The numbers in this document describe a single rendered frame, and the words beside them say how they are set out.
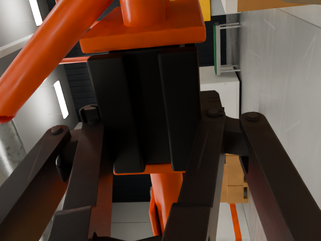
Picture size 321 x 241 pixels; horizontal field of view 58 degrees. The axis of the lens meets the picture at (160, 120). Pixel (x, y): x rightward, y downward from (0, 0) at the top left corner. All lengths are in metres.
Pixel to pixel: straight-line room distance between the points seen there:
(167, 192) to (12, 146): 6.26
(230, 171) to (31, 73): 7.22
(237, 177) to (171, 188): 7.31
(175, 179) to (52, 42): 0.11
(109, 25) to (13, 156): 6.38
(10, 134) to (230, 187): 5.15
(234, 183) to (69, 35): 7.47
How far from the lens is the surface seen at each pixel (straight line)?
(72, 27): 0.18
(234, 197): 7.90
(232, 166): 7.29
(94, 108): 0.15
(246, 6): 1.47
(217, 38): 7.55
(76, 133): 0.16
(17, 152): 6.52
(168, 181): 0.19
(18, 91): 0.21
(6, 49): 8.56
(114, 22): 0.17
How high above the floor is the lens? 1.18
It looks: 7 degrees up
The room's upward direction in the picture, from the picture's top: 93 degrees counter-clockwise
